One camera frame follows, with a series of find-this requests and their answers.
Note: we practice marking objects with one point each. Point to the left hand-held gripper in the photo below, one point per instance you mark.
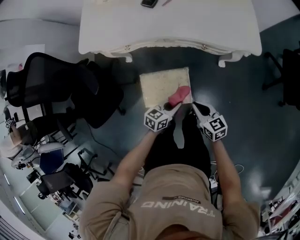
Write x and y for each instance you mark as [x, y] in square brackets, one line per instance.
[155, 119]

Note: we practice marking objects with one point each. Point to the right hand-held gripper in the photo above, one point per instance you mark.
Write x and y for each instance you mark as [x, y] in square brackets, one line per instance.
[215, 127]

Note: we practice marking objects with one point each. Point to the pink cloth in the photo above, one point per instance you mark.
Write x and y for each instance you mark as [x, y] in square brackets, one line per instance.
[179, 96]

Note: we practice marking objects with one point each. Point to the beige cushioned seat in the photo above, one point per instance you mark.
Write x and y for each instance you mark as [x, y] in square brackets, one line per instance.
[159, 84]

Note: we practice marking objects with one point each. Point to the person's right forearm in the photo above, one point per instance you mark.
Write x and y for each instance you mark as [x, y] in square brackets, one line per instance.
[226, 168]

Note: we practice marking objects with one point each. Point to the person's left forearm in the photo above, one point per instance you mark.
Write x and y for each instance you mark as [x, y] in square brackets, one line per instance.
[138, 157]

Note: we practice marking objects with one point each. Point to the blue seat chair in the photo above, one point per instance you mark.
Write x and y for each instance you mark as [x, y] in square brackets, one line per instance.
[51, 157]

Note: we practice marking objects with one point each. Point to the person's black trousers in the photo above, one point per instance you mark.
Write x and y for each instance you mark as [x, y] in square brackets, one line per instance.
[161, 150]

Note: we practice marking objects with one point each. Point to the white ornate table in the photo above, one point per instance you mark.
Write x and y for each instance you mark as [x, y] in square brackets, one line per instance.
[168, 25]

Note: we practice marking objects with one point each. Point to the black chair with star base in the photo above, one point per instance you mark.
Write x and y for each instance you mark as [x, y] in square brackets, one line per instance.
[287, 77]

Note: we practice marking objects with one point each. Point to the person's beige shirt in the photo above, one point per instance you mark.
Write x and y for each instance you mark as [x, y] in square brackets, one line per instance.
[168, 206]

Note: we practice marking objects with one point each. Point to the pink pen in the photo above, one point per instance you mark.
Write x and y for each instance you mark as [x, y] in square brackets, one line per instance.
[167, 2]

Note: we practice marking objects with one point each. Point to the black phone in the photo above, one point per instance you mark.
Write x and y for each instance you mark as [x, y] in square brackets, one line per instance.
[148, 2]

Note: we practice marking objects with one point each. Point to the black mesh office chair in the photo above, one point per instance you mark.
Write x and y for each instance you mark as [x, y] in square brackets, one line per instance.
[58, 86]

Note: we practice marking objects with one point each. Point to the black chair with armrests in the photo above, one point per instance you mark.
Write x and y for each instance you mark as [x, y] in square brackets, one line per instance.
[68, 180]

